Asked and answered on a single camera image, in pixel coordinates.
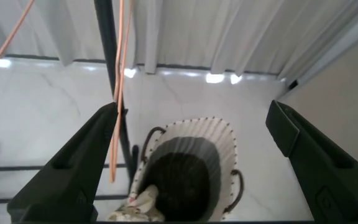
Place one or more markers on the white laundry basket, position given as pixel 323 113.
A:
pixel 204 130

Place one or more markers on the black clothes rack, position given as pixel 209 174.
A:
pixel 106 31

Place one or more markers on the cream printed garment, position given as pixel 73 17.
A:
pixel 141 202

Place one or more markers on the white curtain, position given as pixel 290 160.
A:
pixel 197 31

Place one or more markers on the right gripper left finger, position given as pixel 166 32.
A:
pixel 70 174

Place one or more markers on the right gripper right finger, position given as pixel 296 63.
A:
pixel 331 174

